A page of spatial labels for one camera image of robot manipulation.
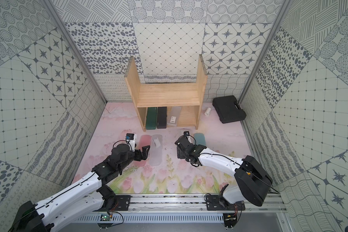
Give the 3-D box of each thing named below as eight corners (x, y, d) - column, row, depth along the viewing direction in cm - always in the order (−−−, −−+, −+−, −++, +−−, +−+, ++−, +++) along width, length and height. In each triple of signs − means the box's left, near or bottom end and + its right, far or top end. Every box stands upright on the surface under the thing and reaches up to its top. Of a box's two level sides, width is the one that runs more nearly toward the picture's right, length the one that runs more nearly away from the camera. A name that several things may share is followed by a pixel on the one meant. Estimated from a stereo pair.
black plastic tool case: (221, 124, 108) (223, 120, 105) (210, 101, 124) (211, 97, 120) (245, 119, 111) (247, 115, 107) (231, 98, 127) (233, 94, 123)
